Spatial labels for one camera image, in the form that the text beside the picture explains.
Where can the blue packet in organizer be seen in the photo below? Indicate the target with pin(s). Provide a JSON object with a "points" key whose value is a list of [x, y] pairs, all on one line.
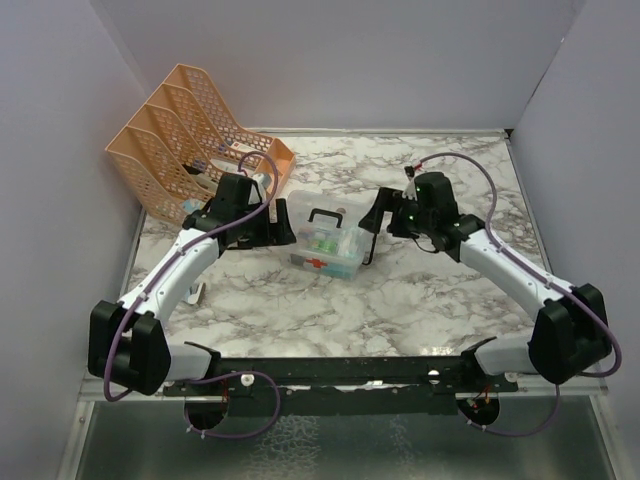
{"points": [[192, 205]]}

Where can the clear box lid black handle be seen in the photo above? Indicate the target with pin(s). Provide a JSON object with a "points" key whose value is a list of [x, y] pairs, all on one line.
{"points": [[314, 212]]}

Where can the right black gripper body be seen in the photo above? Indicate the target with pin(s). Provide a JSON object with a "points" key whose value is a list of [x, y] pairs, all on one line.
{"points": [[409, 220]]}

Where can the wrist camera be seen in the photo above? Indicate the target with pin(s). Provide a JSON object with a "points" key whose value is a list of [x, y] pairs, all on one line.
{"points": [[410, 191], [264, 182]]}

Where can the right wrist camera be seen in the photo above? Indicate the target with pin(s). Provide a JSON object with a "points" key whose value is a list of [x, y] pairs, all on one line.
{"points": [[410, 191]]}

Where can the green small medicine box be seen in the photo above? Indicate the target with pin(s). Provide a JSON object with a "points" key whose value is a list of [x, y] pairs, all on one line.
{"points": [[328, 246]]}

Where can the dark item in organizer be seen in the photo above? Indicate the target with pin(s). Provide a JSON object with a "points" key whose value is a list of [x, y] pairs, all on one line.
{"points": [[204, 173]]}

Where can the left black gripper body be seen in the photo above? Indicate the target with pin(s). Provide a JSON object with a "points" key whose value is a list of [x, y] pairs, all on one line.
{"points": [[258, 232]]}

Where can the small white blue clip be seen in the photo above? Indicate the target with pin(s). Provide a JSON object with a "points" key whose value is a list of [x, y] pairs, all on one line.
{"points": [[195, 293]]}

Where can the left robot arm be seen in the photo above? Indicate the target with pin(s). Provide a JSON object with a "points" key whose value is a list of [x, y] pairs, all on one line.
{"points": [[127, 343]]}

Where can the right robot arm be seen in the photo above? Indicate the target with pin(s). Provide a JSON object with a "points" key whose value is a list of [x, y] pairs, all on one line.
{"points": [[569, 333]]}

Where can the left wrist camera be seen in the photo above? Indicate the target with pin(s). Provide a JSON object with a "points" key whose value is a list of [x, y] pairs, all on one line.
{"points": [[264, 182]]}

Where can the clear first aid box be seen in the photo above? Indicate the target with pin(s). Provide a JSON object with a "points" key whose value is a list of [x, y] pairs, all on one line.
{"points": [[353, 250]]}

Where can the peach plastic file organizer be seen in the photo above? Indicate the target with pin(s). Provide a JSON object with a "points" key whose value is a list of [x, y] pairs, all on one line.
{"points": [[186, 118]]}

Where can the red white box in organizer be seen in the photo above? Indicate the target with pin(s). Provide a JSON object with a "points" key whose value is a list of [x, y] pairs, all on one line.
{"points": [[238, 148]]}

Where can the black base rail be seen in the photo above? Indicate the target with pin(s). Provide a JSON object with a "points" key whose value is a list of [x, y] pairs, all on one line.
{"points": [[317, 386]]}

